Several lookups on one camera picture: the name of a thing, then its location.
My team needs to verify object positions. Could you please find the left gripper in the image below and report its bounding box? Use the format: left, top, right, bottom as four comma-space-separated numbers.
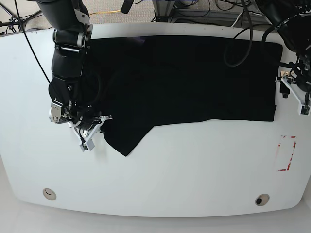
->
289, 55, 311, 94

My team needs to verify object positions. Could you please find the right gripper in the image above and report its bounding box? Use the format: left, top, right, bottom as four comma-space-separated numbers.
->
69, 107, 102, 130

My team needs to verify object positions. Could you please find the black T-shirt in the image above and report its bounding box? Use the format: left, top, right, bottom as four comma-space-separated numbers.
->
82, 36, 278, 156

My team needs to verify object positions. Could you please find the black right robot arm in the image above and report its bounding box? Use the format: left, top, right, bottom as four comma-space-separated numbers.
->
37, 0, 101, 130

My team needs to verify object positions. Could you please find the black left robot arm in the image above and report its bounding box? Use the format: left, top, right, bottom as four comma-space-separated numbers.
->
255, 0, 311, 93

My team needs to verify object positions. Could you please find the red tape marking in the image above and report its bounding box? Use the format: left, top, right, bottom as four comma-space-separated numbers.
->
275, 135, 297, 171

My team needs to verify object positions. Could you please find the left table grommet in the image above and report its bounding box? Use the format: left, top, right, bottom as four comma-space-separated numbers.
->
43, 188, 57, 201

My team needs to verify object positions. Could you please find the table grommet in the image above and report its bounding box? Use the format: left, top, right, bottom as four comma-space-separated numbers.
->
255, 194, 270, 206
43, 188, 57, 201

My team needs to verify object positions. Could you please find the right table grommet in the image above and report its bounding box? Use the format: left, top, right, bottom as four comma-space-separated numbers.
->
255, 194, 270, 206

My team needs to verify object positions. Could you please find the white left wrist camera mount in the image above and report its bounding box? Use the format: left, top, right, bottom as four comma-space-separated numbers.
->
276, 71, 311, 117

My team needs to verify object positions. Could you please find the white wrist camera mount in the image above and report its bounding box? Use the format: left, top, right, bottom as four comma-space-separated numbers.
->
68, 115, 113, 152
276, 71, 311, 117

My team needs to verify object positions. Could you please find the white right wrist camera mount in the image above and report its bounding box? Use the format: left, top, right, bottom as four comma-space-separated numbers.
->
68, 115, 113, 152

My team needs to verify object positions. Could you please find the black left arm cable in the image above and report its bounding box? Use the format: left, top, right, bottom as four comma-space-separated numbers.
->
223, 0, 255, 67

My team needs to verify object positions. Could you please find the yellow cable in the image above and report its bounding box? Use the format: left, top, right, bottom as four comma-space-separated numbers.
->
88, 9, 122, 17

